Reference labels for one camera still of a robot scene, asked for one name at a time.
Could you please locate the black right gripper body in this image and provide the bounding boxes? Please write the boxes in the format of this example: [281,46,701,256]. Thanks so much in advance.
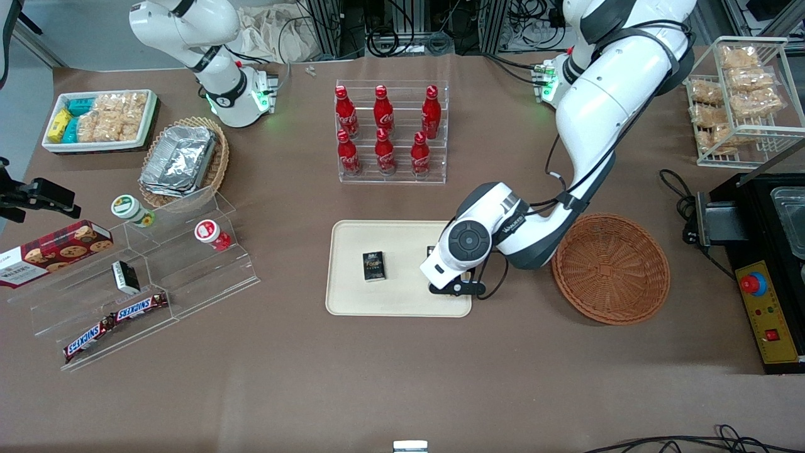
[0,157,30,225]

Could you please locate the beige plastic tray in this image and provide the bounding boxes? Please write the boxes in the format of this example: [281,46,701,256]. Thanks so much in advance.
[325,220,472,318]

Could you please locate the brown round wicker basket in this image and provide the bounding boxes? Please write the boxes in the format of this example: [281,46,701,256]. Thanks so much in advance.
[552,213,671,326]

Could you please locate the light oval wicker basket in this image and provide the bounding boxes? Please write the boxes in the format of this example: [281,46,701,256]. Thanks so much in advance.
[138,116,230,210]

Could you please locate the red tartan cookie box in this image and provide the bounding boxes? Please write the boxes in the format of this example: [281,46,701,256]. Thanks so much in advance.
[0,220,114,289]

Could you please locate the white rectangular snack bin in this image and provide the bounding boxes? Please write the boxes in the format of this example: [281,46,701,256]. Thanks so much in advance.
[42,89,158,154]

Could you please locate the yellow snack packet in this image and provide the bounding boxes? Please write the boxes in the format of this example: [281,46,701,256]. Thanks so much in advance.
[47,108,74,143]

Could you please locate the green lid yogurt cup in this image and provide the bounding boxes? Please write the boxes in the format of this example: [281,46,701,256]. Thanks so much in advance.
[111,194,157,229]

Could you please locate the clear bag of rice crackers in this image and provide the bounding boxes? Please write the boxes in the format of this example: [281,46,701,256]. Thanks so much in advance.
[93,92,149,125]
[76,112,144,143]

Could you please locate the small black white box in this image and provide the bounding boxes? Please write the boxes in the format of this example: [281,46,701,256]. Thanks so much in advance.
[111,260,142,296]

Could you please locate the red cola bottle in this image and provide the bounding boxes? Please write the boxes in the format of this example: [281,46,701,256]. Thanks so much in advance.
[337,130,363,177]
[411,131,433,179]
[335,86,360,140]
[421,85,442,140]
[374,85,395,133]
[375,128,397,176]

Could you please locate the clear acrylic bottle rack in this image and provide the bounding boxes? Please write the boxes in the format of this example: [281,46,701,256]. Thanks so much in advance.
[335,80,450,185]

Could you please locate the stack of foil trays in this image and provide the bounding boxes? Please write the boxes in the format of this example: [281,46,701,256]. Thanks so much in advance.
[139,125,218,198]

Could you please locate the snickers chocolate bar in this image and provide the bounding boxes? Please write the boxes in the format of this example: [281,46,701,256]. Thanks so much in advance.
[63,314,118,364]
[113,291,170,323]

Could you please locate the clear acrylic step shelf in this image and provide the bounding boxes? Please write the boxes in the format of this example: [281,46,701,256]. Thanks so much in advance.
[8,186,261,372]

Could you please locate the red lid yogurt cup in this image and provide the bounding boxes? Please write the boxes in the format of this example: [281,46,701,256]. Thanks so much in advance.
[194,219,233,252]

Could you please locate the crumpled white cloth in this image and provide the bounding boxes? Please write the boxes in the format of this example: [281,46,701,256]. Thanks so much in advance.
[234,5,329,65]

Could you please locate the red emergency stop button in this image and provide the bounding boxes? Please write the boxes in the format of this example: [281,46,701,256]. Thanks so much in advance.
[740,271,769,298]

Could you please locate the clear bag of fried snacks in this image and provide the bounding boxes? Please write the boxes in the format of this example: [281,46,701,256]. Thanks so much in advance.
[726,65,775,93]
[689,79,725,106]
[730,87,786,120]
[719,45,760,70]
[690,103,731,129]
[696,124,741,156]

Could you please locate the black machine with yellow panel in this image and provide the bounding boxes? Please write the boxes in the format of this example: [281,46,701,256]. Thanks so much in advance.
[684,173,805,375]

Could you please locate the clear plastic container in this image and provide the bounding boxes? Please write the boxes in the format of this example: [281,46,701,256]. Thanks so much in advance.
[770,186,805,260]

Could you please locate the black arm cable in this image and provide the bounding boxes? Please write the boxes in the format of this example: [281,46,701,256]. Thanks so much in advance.
[478,22,685,301]

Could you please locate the black machine power cable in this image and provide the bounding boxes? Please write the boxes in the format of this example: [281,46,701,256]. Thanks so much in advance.
[658,169,700,247]

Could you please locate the aluminium frame rack with cables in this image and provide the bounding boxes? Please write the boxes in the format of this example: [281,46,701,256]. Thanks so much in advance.
[301,0,570,59]

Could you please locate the black floor cables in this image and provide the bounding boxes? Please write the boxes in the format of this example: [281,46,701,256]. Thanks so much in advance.
[582,424,805,453]

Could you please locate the white wire rack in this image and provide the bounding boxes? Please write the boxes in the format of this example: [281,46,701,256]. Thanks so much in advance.
[685,36,805,169]

